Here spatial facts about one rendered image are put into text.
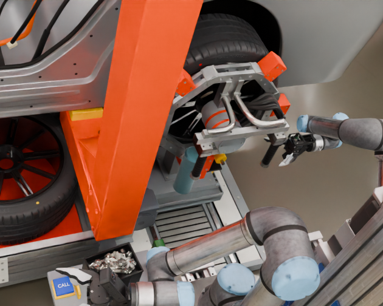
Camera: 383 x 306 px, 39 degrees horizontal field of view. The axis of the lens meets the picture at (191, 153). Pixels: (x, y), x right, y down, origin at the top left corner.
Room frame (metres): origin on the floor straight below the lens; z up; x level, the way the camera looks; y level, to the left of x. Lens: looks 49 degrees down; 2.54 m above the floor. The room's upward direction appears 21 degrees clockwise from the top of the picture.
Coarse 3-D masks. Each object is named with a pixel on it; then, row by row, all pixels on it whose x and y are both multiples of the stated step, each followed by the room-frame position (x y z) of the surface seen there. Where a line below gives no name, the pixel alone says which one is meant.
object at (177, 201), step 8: (216, 184) 1.90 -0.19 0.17; (192, 192) 1.80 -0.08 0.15; (200, 192) 1.82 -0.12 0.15; (208, 192) 1.84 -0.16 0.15; (216, 192) 1.86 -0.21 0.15; (160, 200) 1.68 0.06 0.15; (168, 200) 1.70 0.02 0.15; (176, 200) 1.72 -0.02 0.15; (184, 200) 1.72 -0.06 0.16; (192, 200) 1.75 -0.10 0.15; (200, 200) 1.78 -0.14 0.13; (208, 200) 1.82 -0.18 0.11; (216, 200) 1.85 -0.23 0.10; (160, 208) 1.65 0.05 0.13; (168, 208) 1.67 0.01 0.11; (176, 208) 1.70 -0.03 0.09
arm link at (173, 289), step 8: (160, 288) 0.65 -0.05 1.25; (168, 288) 0.66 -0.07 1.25; (176, 288) 0.66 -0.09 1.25; (184, 288) 0.67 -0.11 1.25; (192, 288) 0.68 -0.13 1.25; (160, 296) 0.63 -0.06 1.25; (168, 296) 0.64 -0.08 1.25; (176, 296) 0.64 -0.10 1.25; (184, 296) 0.65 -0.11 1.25; (192, 296) 0.66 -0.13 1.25; (160, 304) 0.62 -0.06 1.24; (168, 304) 0.62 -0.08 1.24; (176, 304) 0.63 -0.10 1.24; (184, 304) 0.64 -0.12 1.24; (192, 304) 0.65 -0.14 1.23
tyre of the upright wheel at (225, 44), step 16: (208, 16) 1.91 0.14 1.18; (224, 16) 1.95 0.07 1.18; (208, 32) 1.82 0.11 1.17; (224, 32) 1.85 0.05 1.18; (240, 32) 1.90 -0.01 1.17; (256, 32) 2.05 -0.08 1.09; (192, 48) 1.73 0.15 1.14; (208, 48) 1.73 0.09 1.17; (224, 48) 1.75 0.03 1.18; (240, 48) 1.80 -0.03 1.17; (256, 48) 1.86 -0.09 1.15; (192, 64) 1.67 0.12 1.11; (208, 64) 1.71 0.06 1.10
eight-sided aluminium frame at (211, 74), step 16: (240, 64) 1.76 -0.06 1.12; (256, 64) 1.80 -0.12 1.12; (208, 80) 1.62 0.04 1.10; (224, 80) 1.67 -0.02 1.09; (256, 80) 1.76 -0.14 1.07; (176, 96) 1.60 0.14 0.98; (192, 96) 1.60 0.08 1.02; (256, 112) 1.88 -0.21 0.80; (160, 144) 1.55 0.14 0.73; (176, 144) 1.65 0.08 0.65; (192, 144) 1.71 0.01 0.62
